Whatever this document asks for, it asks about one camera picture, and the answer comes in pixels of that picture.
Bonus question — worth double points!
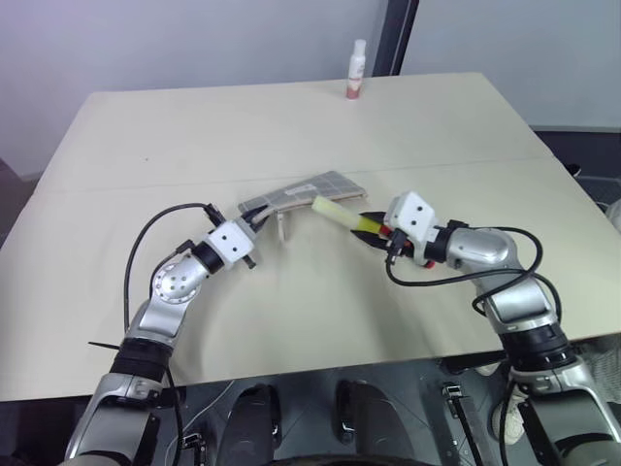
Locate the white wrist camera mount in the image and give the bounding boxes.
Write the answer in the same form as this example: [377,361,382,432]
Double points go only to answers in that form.
[384,190,439,245]
[205,219,257,271]

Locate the dark rounded shape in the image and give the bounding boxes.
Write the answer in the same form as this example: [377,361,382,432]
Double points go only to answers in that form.
[334,380,414,466]
[225,383,283,466]

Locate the thin white wire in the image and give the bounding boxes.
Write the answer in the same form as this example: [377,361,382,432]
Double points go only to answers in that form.
[186,381,237,433]

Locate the grey grid pouch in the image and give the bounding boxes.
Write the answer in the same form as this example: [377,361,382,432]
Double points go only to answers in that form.
[236,170,369,243]

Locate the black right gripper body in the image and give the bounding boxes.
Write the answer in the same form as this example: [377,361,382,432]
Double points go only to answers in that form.
[380,223,424,266]

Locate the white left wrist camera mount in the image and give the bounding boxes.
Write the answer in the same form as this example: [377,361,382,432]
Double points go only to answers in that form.
[205,219,257,271]

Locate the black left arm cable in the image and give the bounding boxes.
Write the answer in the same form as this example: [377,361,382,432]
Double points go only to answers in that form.
[122,202,225,337]

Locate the white sneaker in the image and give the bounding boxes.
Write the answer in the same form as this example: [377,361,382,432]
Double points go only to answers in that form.
[489,385,528,446]

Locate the yellow highlighter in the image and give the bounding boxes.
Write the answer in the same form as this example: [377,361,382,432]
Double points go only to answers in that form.
[310,195,383,238]

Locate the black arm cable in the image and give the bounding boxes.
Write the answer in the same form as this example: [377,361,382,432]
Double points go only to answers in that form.
[122,202,225,337]
[384,225,564,319]

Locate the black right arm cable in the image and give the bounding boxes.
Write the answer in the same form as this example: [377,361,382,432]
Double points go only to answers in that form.
[384,225,564,319]

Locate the white pink spray bottle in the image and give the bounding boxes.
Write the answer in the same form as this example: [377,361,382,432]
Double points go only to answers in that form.
[344,39,368,102]

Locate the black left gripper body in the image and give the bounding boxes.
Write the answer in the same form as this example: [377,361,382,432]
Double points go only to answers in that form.
[235,216,259,271]

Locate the black strap with buckle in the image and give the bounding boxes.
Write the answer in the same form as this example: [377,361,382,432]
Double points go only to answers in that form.
[440,382,484,466]

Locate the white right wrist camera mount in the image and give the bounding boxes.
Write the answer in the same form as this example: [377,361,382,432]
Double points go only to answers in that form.
[384,190,439,245]

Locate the dark vertical pillar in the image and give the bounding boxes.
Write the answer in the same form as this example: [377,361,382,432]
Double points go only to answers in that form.
[372,0,420,79]

